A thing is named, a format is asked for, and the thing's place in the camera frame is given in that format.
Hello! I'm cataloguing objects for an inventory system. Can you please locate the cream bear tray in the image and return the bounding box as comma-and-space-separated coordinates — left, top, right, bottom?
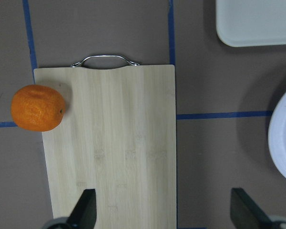
215, 0, 286, 47

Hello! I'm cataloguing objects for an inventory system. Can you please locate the wooden cutting board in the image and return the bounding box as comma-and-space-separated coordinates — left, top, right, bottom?
34, 64, 177, 229

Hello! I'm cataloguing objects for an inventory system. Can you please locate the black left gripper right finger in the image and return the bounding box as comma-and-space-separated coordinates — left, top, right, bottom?
230, 188, 286, 229

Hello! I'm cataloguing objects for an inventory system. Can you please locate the orange fruit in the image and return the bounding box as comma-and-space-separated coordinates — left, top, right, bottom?
10, 84, 66, 132

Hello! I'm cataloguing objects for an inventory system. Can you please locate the white round plate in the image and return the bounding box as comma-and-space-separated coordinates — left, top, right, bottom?
268, 92, 286, 178

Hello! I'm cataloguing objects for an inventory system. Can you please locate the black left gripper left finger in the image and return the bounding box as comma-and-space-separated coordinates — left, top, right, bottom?
44, 189, 97, 229

